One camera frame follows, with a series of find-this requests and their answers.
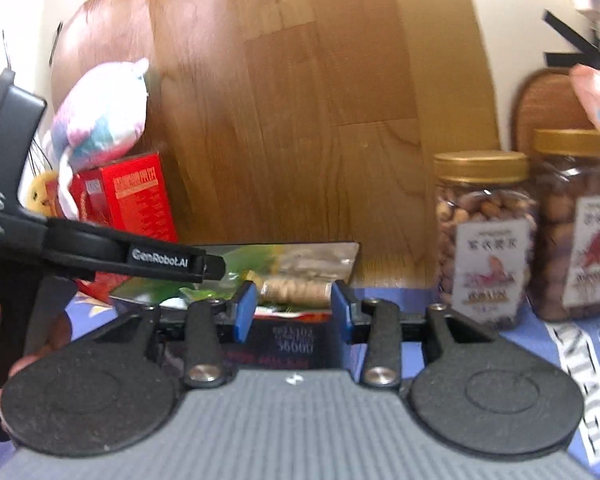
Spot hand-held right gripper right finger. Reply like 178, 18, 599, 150
331, 282, 501, 390

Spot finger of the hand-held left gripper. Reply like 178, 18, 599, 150
116, 241, 226, 284

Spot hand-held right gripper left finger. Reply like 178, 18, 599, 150
92, 281, 257, 390

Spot dark green cracker packet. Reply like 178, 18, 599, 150
117, 272, 238, 311

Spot red snack packet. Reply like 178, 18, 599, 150
250, 308, 334, 323

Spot clear nut bar packet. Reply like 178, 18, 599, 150
257, 280, 332, 308

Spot yellow-green snack packet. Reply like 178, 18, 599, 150
219, 246, 281, 282

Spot black tin box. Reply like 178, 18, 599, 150
107, 241, 361, 372

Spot clear peanut packet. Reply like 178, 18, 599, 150
272, 246, 356, 281

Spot person's left hand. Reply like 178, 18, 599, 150
0, 290, 73, 440

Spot yellow plush duck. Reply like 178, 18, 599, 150
26, 170, 61, 217

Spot red gift box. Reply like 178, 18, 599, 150
45, 152, 178, 301

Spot pastel plush unicorn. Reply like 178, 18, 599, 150
50, 57, 151, 221

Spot cashew nut jar gold lid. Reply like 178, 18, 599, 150
432, 151, 538, 331

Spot blue printed blanket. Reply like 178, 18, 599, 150
0, 280, 600, 480

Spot wood grain sheet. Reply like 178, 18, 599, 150
50, 0, 501, 291

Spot pecan nut jar gold lid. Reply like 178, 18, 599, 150
525, 129, 600, 322

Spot brown rounded board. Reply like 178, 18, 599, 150
511, 69, 600, 156

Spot black tape cross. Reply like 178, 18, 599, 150
542, 10, 600, 73

